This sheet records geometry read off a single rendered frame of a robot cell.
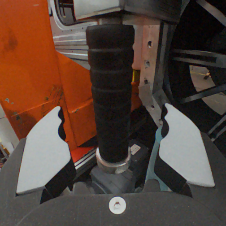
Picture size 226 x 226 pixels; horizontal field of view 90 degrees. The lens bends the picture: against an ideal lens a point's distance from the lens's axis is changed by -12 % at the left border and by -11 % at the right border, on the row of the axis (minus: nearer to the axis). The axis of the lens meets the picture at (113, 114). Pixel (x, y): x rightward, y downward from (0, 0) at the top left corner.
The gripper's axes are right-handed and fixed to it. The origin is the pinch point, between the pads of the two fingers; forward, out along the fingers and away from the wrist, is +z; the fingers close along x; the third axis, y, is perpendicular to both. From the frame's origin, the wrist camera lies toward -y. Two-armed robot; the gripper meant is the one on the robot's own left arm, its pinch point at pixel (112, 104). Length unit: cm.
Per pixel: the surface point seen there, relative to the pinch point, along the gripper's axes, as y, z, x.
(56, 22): -20, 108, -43
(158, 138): 9.5, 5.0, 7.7
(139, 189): 68, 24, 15
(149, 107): 11.4, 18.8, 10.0
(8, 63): -2.4, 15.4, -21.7
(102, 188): 44.3, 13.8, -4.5
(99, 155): 6.5, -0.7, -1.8
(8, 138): 83, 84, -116
